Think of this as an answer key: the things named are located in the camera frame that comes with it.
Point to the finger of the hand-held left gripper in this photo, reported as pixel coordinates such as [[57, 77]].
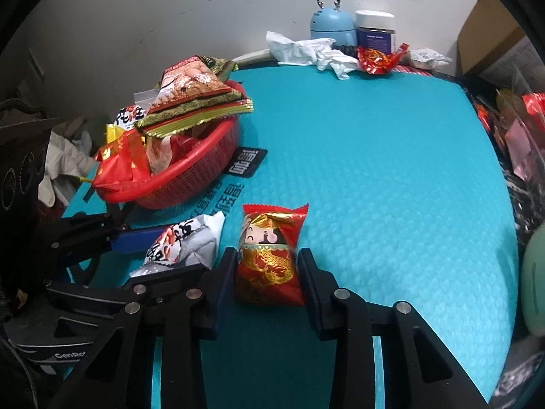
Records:
[[162, 281], [132, 240]]

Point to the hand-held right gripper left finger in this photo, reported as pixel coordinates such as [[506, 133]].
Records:
[[225, 285]]

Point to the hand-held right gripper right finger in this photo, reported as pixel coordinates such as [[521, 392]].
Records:
[[307, 285]]

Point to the red gold cartoon packet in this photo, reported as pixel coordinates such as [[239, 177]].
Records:
[[268, 264]]

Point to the white snack packet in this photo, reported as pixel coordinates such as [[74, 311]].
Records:
[[131, 118], [191, 243]]

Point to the red plastic basket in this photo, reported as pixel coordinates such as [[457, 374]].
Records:
[[187, 179]]

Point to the brown green cereal packet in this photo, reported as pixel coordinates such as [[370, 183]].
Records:
[[191, 89]]

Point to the white cloth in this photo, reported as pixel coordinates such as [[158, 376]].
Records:
[[64, 162]]

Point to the red triangular packet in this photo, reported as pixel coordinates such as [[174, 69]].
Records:
[[119, 170]]

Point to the yellow snack packet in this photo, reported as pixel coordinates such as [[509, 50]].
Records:
[[113, 133]]

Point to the pale green round object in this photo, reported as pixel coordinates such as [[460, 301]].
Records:
[[535, 281]]

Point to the red candy wrapper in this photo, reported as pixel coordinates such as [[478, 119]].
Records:
[[379, 61]]

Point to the crumpled white tissue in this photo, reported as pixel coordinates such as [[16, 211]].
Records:
[[306, 49]]

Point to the pink object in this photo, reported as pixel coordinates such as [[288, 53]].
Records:
[[521, 149]]

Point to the crumpled white packet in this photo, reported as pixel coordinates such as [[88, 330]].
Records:
[[428, 58]]

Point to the white-lid jar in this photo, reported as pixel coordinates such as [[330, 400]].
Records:
[[375, 34]]

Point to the blue round humidifier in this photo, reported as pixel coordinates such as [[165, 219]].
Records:
[[332, 25]]

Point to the red foil packet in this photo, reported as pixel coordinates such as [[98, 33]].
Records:
[[535, 106]]

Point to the cardboard box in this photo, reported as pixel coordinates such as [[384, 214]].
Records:
[[485, 38]]

